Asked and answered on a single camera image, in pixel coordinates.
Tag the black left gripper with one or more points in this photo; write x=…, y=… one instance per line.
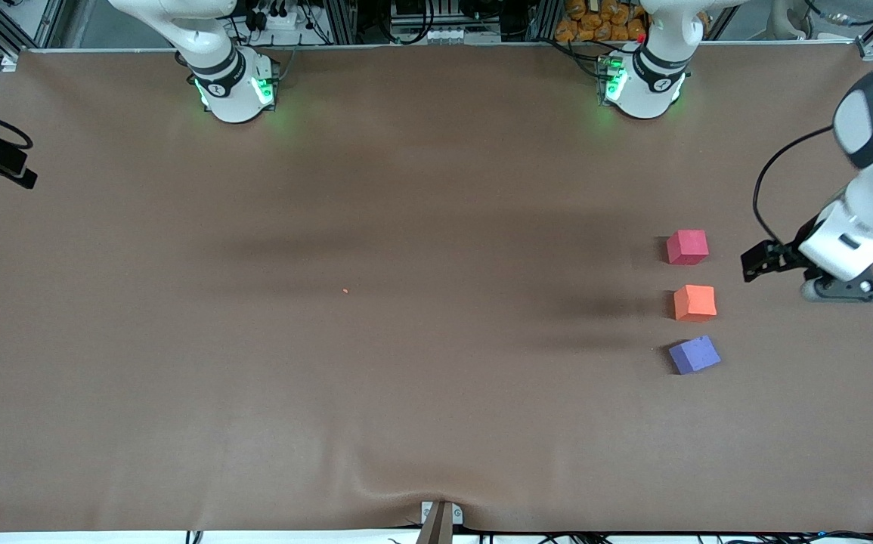
x=790, y=255

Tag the orange foam block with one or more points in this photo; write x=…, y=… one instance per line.
x=694, y=302

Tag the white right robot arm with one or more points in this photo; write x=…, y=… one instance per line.
x=224, y=68

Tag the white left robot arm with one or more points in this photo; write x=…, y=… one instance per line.
x=867, y=196

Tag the red foam block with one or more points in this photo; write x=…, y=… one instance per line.
x=687, y=247

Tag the purple foam block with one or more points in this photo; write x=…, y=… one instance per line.
x=694, y=355

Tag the pile of orange lumpy objects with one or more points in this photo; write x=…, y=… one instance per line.
x=602, y=19

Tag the white power strip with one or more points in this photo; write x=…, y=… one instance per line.
x=279, y=20

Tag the brown table cover cloth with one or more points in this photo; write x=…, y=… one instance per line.
x=436, y=189

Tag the metal edge bracket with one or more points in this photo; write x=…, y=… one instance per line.
x=441, y=512

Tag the brown camera pole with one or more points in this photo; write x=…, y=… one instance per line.
x=436, y=529

